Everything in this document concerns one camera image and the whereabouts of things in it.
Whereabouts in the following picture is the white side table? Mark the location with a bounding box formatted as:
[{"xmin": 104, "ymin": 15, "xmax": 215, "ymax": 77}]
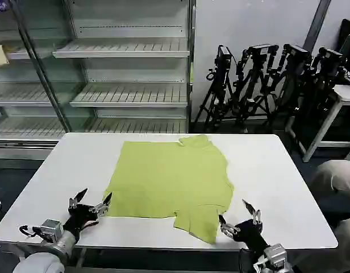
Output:
[{"xmin": 285, "ymin": 83, "xmax": 350, "ymax": 163}]

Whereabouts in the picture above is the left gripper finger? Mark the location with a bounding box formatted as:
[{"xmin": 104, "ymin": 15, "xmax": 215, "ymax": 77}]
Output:
[
  {"xmin": 88, "ymin": 192, "xmax": 113, "ymax": 218},
  {"xmin": 68, "ymin": 188, "xmax": 89, "ymax": 210}
]

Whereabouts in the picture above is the person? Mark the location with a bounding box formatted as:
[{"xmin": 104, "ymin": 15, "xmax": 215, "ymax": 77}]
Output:
[{"xmin": 309, "ymin": 159, "xmax": 350, "ymax": 273}]

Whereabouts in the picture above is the grey metal shelf rack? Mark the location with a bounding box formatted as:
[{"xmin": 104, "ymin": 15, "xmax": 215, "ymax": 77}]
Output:
[{"xmin": 0, "ymin": 0, "xmax": 197, "ymax": 169}]

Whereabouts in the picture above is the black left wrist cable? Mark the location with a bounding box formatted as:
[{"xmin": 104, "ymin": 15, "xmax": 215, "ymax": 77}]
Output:
[{"xmin": 18, "ymin": 224, "xmax": 44, "ymax": 239}]

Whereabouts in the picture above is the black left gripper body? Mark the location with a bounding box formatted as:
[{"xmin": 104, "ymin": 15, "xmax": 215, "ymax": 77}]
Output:
[{"xmin": 62, "ymin": 204, "xmax": 100, "ymax": 238}]

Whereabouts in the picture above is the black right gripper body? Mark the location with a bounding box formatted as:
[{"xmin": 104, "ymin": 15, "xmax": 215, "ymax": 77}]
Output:
[{"xmin": 233, "ymin": 219, "xmax": 272, "ymax": 252}]

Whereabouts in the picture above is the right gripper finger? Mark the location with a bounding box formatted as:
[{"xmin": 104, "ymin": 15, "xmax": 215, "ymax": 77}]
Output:
[
  {"xmin": 218, "ymin": 214, "xmax": 240, "ymax": 238},
  {"xmin": 241, "ymin": 198, "xmax": 263, "ymax": 226}
]

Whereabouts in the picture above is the yellow-green shirt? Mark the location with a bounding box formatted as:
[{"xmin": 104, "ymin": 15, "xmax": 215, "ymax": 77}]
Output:
[{"xmin": 102, "ymin": 134, "xmax": 235, "ymax": 245}]

